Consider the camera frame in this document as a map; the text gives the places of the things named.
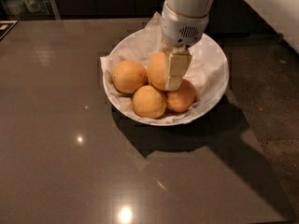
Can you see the dark tray at table edge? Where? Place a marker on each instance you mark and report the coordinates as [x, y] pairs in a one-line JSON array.
[[5, 27]]

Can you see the background shelf with containers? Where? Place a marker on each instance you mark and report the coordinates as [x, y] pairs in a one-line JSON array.
[[29, 10]]

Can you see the white paper liner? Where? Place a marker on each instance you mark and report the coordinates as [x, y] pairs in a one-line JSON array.
[[204, 75]]

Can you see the orange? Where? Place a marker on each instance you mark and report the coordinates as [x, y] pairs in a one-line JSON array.
[[128, 76], [181, 99], [156, 70], [149, 102]]

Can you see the white bowl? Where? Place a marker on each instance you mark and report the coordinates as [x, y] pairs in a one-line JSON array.
[[211, 55]]

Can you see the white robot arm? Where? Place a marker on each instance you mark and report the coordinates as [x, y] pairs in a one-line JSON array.
[[183, 23]]

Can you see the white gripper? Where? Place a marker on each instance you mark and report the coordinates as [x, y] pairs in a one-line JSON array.
[[180, 28]]

